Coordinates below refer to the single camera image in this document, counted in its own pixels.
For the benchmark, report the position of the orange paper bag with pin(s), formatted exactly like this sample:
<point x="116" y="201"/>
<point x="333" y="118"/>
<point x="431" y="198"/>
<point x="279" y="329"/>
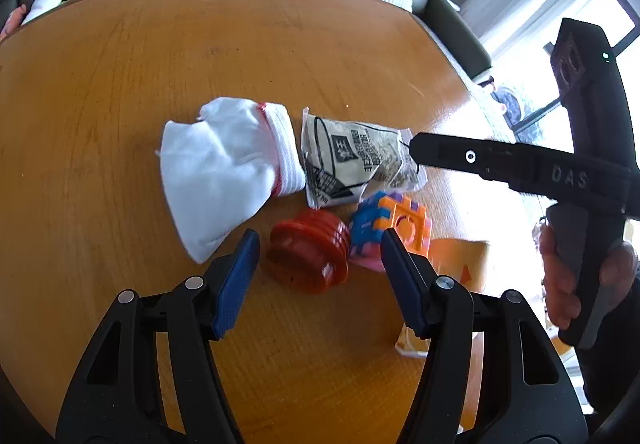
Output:
<point x="457" y="259"/>

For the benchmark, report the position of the colourful foam puzzle cube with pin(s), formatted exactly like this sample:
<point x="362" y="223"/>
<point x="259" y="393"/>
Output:
<point x="405" y="219"/>

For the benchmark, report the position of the person's right hand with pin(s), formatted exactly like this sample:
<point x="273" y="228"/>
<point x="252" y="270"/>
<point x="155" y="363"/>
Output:
<point x="555" y="274"/>

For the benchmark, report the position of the dark patterned pouf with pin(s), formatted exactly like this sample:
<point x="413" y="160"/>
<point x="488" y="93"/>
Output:
<point x="509" y="105"/>

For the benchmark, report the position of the white glove with red trim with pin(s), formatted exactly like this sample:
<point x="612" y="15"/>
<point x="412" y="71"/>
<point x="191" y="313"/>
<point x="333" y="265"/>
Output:
<point x="215" y="174"/>

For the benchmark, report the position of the white plush toy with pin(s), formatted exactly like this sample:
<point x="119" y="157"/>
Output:
<point x="44" y="2"/>

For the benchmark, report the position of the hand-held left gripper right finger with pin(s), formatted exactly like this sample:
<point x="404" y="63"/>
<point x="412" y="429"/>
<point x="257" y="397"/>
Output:
<point x="402" y="279"/>

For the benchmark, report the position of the person's right forearm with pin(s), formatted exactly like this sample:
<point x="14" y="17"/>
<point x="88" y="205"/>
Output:
<point x="610" y="364"/>

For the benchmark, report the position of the green sofa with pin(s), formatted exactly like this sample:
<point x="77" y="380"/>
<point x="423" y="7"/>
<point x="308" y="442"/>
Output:
<point x="460" y="34"/>

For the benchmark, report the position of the window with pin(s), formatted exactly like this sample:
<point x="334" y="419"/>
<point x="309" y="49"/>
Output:
<point x="540" y="74"/>

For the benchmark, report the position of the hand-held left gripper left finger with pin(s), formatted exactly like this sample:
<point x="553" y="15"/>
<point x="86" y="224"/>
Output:
<point x="235" y="284"/>

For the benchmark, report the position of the red ribbed round lid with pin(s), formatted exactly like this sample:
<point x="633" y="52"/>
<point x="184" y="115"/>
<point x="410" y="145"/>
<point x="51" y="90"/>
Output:
<point x="305" y="254"/>

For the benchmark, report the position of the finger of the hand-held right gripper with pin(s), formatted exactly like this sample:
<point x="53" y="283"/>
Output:
<point x="450" y="152"/>

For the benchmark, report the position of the beige printed packet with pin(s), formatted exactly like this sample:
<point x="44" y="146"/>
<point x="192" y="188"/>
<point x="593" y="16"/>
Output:
<point x="350" y="154"/>

